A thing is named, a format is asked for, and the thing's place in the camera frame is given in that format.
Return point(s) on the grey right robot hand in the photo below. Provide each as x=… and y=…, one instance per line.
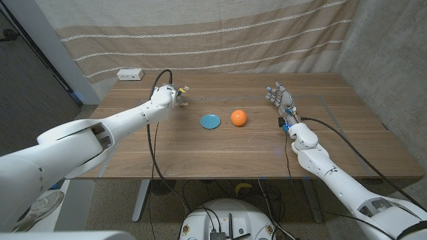
x=283, y=100

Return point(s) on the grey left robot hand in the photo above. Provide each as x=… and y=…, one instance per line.
x=179, y=101

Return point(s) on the wooden clothespin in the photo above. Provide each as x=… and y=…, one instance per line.
x=185, y=104

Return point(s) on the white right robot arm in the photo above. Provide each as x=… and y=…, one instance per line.
x=337, y=180

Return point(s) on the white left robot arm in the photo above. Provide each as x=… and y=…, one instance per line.
x=83, y=143

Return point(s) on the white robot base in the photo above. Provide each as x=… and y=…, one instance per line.
x=227, y=216

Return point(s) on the small blue plate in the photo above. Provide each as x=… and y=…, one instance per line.
x=210, y=121

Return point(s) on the orange fruit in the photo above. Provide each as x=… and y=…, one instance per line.
x=239, y=117

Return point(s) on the white power strip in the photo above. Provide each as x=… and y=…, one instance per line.
x=130, y=74

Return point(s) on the beige striped backdrop cloth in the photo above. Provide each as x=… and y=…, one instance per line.
x=207, y=36

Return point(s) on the yellow banana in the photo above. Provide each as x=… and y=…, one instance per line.
x=243, y=186

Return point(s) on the grey table leg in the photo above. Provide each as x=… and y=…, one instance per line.
x=140, y=203
x=313, y=203

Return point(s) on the grey sneaker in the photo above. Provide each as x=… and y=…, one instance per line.
x=43, y=206

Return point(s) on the white robot torso shell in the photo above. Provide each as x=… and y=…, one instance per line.
x=66, y=236

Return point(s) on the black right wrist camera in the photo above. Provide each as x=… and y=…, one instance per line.
x=282, y=122

